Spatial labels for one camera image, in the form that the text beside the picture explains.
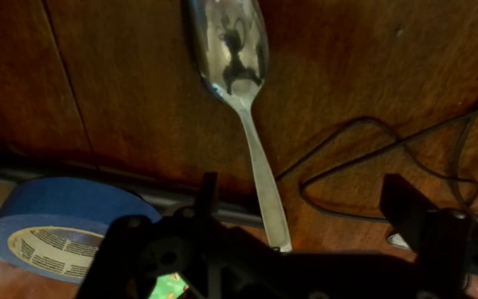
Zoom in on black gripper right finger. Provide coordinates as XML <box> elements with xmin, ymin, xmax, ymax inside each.
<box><xmin>379</xmin><ymin>173</ymin><xmax>477</xmax><ymax>299</ymax></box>

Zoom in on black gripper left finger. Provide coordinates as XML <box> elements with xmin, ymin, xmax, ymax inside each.
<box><xmin>163</xmin><ymin>171</ymin><xmax>286</xmax><ymax>279</ymax></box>

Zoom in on silver metal spoon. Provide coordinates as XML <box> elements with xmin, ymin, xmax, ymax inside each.
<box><xmin>187</xmin><ymin>0</ymin><xmax>296</xmax><ymax>254</ymax></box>

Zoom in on blue masking tape roll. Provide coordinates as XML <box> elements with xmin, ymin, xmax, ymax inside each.
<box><xmin>0</xmin><ymin>176</ymin><xmax>163</xmax><ymax>286</ymax></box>

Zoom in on thin black cable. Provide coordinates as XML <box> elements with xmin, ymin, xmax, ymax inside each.
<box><xmin>275</xmin><ymin>88</ymin><xmax>478</xmax><ymax>221</ymax></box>

